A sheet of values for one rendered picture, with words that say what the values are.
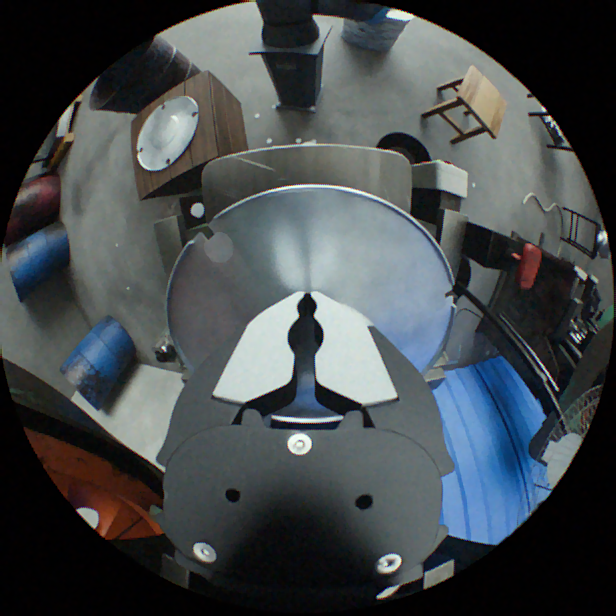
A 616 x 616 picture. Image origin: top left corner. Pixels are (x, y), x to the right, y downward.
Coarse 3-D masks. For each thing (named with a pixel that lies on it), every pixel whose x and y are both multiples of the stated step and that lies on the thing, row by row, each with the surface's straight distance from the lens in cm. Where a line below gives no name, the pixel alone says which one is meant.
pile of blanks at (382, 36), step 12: (348, 24) 130; (360, 24) 124; (372, 24) 123; (384, 24) 122; (396, 24) 122; (348, 36) 135; (360, 36) 130; (372, 36) 127; (384, 36) 128; (396, 36) 134; (372, 48) 135; (384, 48) 138
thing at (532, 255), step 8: (528, 248) 33; (536, 248) 35; (512, 256) 37; (528, 256) 33; (536, 256) 36; (520, 264) 33; (528, 264) 34; (536, 264) 37; (520, 272) 33; (528, 272) 35; (520, 280) 34; (528, 280) 36; (520, 288) 35; (528, 288) 38
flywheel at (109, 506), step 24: (24, 408) 43; (48, 432) 38; (72, 432) 46; (48, 456) 39; (72, 456) 39; (96, 456) 41; (72, 480) 46; (96, 480) 43; (120, 480) 46; (72, 504) 48; (96, 504) 50; (120, 504) 53; (144, 504) 53; (96, 528) 58; (120, 528) 57; (144, 528) 62
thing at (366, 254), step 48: (288, 192) 12; (336, 192) 12; (192, 240) 14; (240, 240) 13; (288, 240) 12; (336, 240) 12; (384, 240) 13; (432, 240) 14; (192, 288) 16; (240, 288) 14; (288, 288) 13; (336, 288) 13; (384, 288) 14; (432, 288) 17; (192, 336) 20; (432, 336) 21
